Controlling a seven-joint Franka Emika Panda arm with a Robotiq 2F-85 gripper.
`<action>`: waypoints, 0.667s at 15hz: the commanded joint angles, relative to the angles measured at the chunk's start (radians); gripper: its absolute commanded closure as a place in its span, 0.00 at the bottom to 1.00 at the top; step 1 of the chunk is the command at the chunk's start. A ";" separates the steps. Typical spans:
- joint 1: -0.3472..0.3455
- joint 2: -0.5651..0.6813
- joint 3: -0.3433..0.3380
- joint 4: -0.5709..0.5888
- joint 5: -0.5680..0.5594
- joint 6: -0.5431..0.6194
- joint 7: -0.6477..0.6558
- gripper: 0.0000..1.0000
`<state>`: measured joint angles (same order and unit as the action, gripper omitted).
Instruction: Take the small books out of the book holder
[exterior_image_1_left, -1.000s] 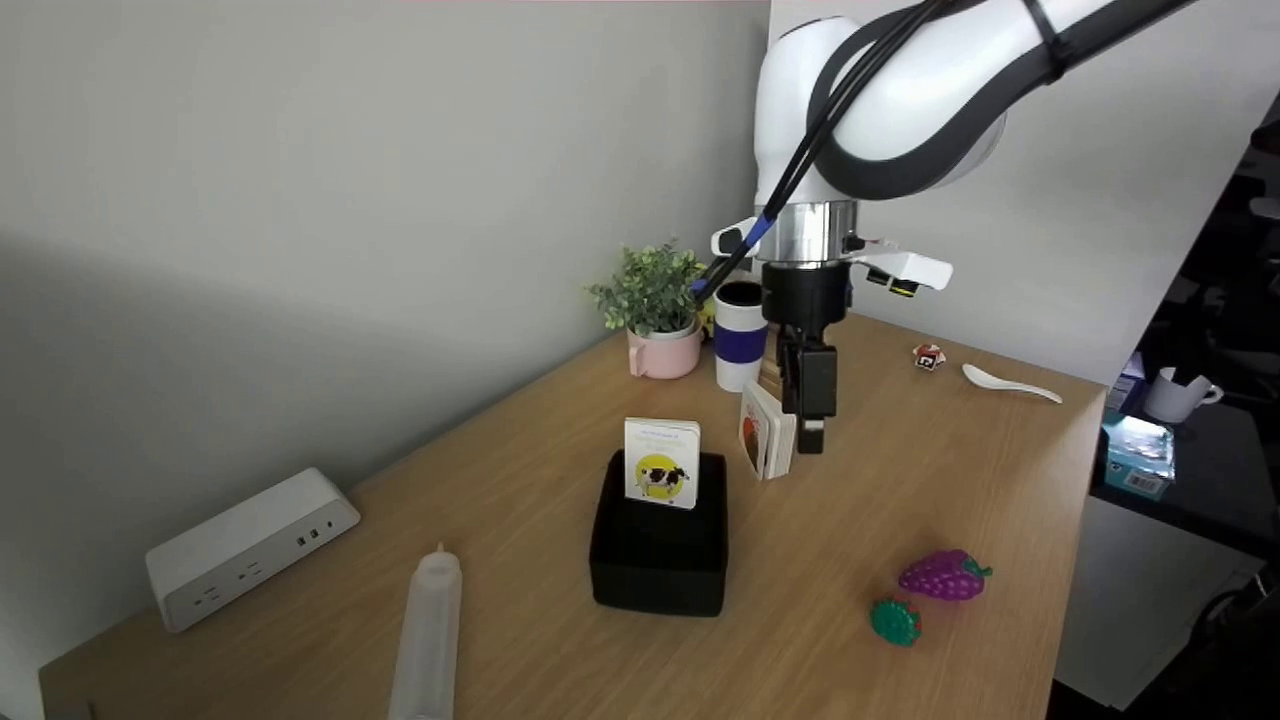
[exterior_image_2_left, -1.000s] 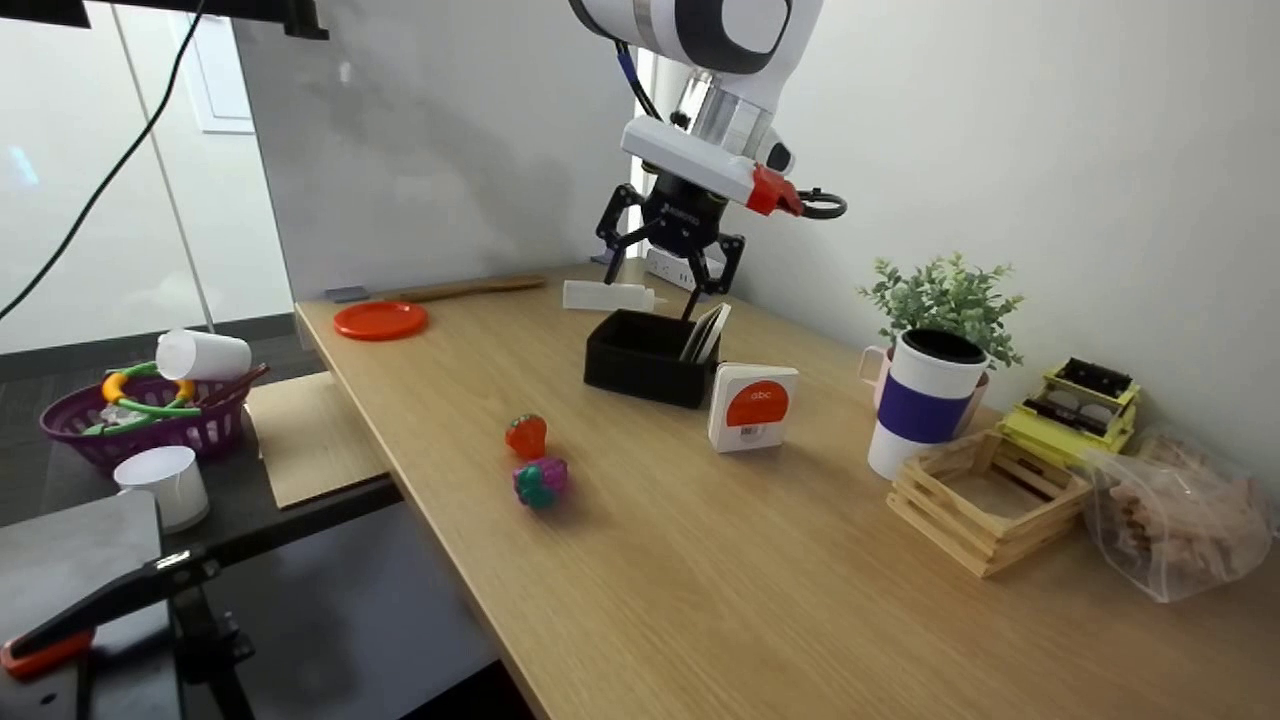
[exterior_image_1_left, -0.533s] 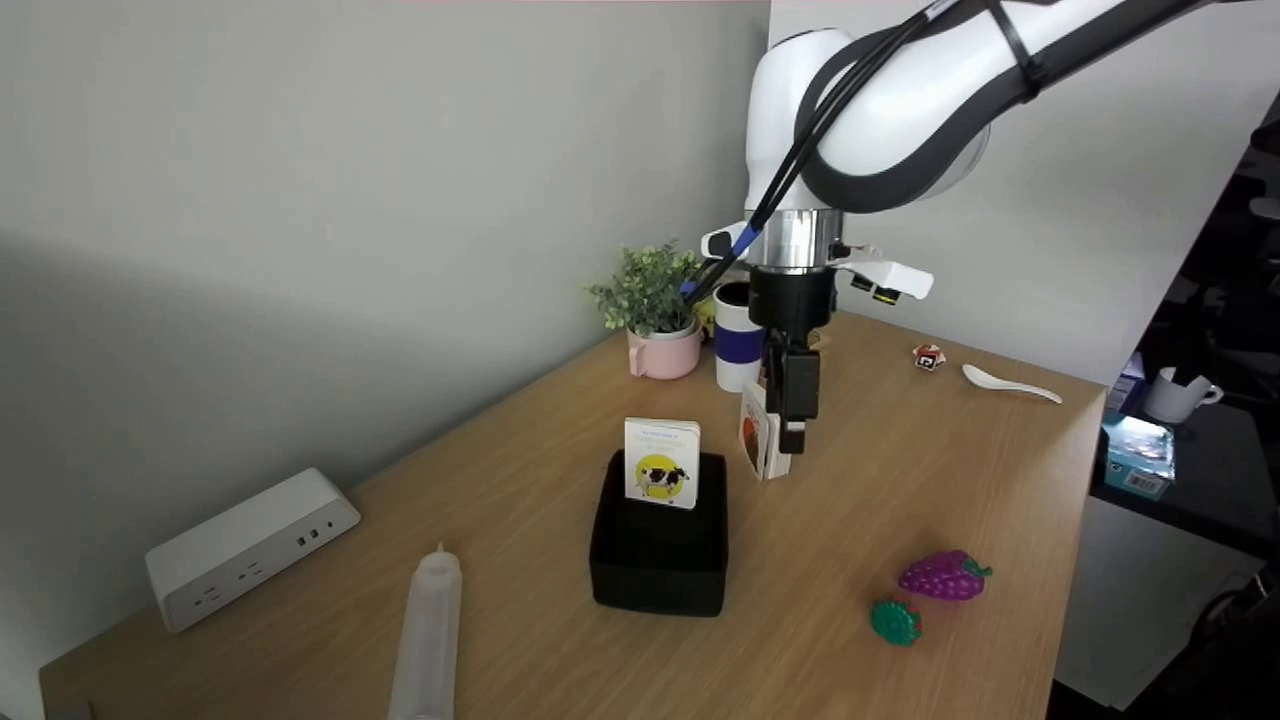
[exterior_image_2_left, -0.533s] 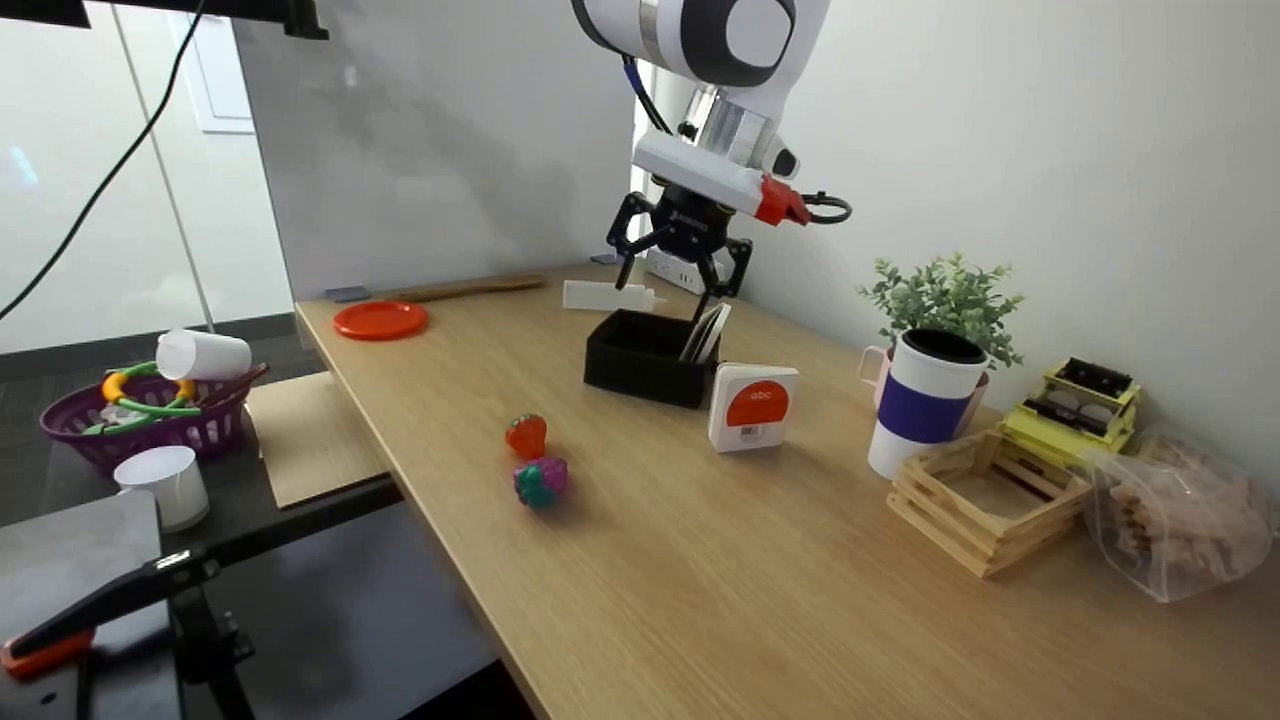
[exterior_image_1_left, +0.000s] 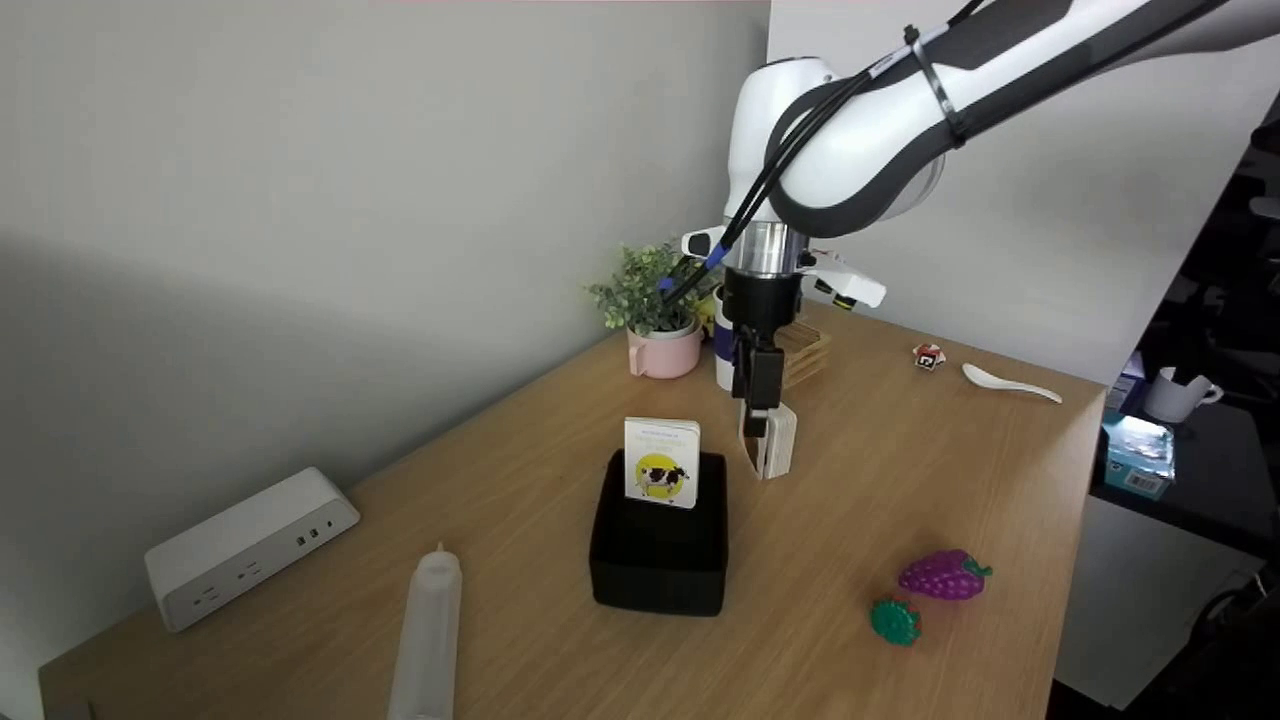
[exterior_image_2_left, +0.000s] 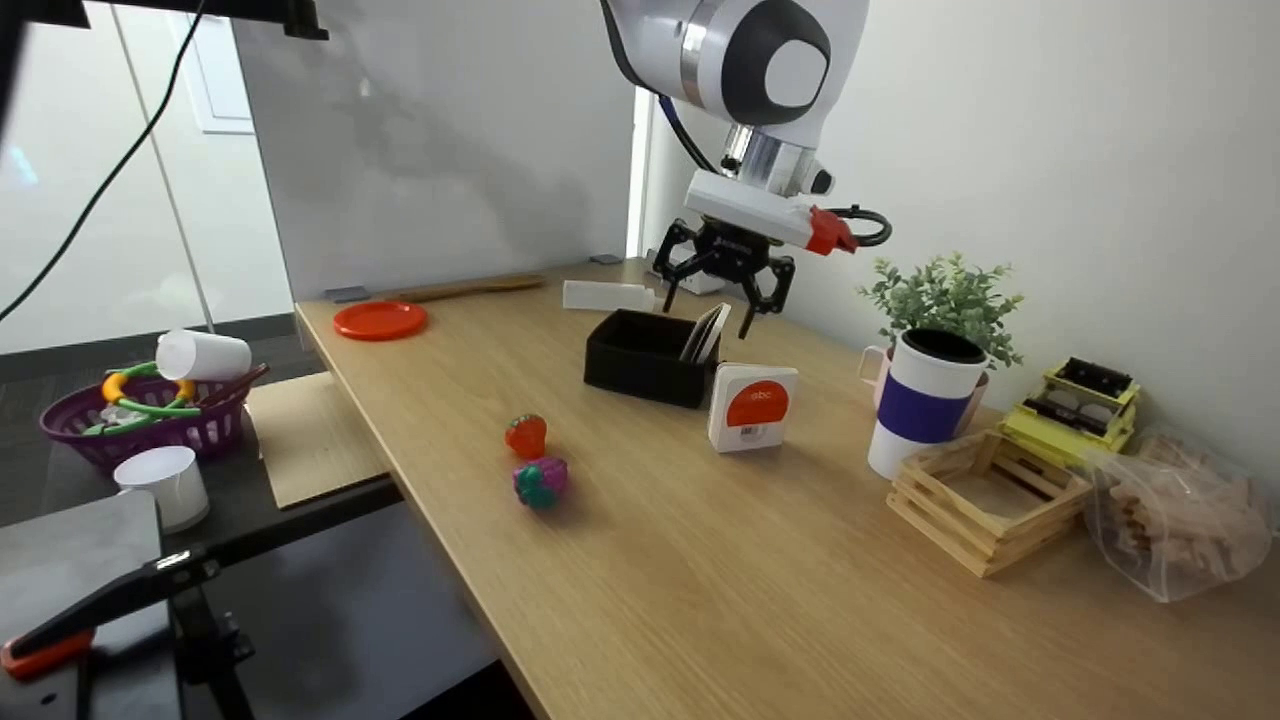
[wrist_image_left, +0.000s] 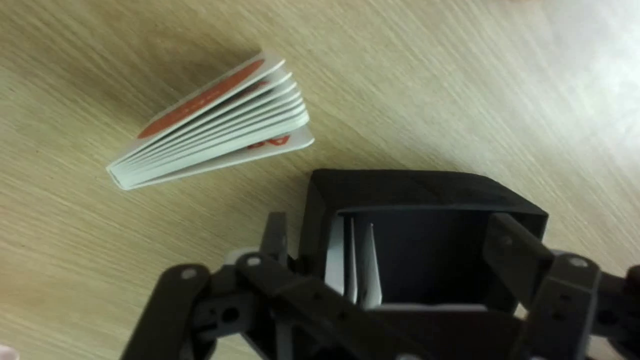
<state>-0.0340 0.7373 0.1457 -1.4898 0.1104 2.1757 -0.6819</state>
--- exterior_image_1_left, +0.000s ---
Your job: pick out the white mug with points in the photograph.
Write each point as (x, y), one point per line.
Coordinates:
(1177, 399)

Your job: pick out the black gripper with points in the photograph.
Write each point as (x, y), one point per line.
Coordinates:
(761, 314)

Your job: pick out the small red white toy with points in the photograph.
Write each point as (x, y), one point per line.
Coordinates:
(930, 354)

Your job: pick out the small green plant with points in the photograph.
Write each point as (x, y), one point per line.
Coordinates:
(643, 286)

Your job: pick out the purple grape toy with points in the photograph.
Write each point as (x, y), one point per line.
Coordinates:
(944, 575)

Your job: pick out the white plastic spoon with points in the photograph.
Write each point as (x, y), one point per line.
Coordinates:
(1013, 385)

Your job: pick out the green toy fruit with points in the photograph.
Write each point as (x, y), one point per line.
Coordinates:
(893, 621)

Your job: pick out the translucent white squeeze bottle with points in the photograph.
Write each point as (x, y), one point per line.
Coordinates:
(426, 642)

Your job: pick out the blue box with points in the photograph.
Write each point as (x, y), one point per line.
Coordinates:
(1142, 456)

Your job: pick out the black book holder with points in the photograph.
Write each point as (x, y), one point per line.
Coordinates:
(661, 560)

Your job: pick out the white electronics box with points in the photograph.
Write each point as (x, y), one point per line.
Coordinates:
(245, 547)

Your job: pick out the black side table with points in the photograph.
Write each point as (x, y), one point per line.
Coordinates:
(1220, 474)

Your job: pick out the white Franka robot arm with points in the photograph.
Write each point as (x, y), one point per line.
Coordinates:
(855, 145)

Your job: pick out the pink mug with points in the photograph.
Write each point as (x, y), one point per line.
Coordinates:
(664, 354)

